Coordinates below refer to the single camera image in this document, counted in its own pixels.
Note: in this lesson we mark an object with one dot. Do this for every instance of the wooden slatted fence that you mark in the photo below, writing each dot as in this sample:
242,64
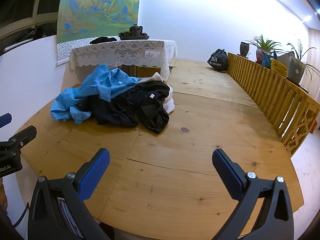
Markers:
275,95

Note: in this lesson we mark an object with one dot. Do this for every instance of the silver laptop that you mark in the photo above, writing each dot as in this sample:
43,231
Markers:
285,58
297,70

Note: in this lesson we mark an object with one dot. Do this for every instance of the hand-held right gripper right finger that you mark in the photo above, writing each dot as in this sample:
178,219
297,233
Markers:
227,177

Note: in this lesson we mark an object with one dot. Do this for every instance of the dark round tea tray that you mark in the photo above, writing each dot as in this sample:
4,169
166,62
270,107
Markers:
135,37

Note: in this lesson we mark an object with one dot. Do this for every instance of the black garment with white tag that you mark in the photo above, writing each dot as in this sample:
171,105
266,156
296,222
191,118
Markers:
152,112

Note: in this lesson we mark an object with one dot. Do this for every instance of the small red packet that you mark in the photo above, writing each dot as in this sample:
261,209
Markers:
314,126

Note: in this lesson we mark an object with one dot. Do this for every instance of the blue bag on railing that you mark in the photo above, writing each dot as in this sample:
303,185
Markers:
267,61

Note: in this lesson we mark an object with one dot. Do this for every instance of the green plant in red pot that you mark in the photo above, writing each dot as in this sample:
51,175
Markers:
261,55

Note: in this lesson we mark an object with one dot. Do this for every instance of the white fleece garment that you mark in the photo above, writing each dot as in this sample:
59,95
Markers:
170,105

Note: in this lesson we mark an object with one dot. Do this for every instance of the dark window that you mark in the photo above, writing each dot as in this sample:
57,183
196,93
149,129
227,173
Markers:
22,10

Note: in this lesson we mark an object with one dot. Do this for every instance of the black cloth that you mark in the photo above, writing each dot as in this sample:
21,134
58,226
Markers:
103,40

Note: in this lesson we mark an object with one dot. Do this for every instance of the dark navy garment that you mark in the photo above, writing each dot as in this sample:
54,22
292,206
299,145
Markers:
110,112

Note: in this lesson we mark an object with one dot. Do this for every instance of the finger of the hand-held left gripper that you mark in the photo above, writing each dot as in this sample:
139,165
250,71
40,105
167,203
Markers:
26,133
5,120

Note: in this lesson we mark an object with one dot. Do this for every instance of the dark clay teapot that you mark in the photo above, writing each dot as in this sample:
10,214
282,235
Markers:
135,30

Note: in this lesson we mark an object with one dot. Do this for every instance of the landscape painting wall hanging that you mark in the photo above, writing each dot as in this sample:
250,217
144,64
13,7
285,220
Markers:
95,10

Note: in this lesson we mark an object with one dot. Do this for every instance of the blue striped zip jacket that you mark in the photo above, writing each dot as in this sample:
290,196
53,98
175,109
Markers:
100,80

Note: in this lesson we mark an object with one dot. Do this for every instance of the green long-leaf potted plant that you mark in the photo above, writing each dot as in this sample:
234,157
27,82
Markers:
301,52

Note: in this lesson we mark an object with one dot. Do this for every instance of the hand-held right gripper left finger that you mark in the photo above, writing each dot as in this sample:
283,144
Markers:
95,175

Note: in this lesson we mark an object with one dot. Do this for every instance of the dark ceramic vase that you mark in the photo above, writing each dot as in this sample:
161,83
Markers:
244,48

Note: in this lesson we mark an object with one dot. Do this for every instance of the dark clay teacup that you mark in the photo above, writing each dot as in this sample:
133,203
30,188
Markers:
122,34

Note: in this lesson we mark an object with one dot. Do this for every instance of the yellow plastic basket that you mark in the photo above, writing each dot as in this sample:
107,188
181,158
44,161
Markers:
279,67

